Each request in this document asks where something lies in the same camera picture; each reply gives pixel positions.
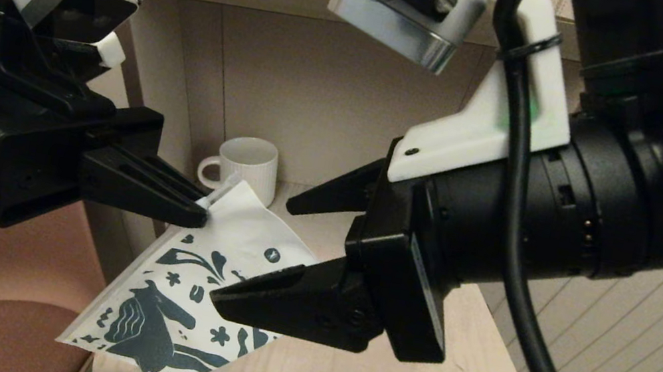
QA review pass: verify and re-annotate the white horse print pouch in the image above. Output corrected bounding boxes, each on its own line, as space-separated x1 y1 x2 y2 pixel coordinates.
50 153 331 372

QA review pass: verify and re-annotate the white ribbed ceramic mug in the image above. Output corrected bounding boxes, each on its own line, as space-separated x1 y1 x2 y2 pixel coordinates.
193 129 284 209

